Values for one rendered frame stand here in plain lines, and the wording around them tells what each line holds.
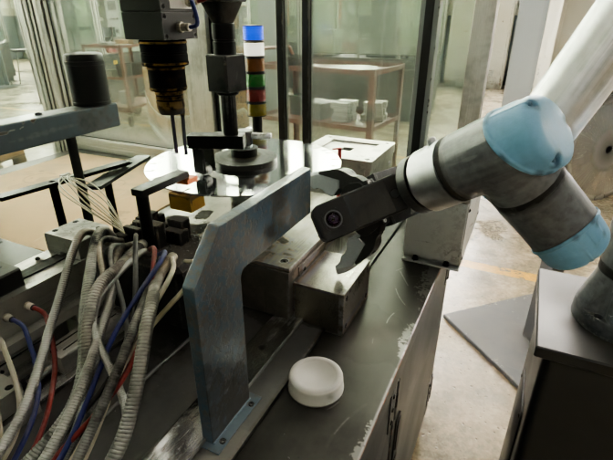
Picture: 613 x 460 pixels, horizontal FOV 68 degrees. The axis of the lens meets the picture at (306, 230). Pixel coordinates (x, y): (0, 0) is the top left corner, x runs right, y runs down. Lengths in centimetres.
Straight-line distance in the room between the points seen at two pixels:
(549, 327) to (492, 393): 100
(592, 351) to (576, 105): 35
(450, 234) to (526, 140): 43
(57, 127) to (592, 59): 71
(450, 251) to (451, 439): 84
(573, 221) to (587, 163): 113
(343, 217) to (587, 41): 34
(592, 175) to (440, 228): 90
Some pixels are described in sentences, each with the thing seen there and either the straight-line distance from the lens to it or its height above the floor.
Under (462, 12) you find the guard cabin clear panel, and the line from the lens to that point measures 110.
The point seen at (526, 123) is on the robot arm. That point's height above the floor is 109.
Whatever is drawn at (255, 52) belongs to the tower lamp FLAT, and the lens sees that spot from 104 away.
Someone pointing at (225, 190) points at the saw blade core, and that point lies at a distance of 66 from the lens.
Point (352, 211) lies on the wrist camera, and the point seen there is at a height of 97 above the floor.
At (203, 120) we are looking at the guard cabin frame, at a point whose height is 90.
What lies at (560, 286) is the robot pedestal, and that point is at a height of 75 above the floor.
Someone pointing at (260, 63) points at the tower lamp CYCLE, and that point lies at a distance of 105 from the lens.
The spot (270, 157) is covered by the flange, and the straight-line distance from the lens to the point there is 77.
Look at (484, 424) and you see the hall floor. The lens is 166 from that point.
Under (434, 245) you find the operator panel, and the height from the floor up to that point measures 79.
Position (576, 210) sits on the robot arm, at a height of 100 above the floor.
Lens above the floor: 117
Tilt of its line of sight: 25 degrees down
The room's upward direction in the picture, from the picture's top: straight up
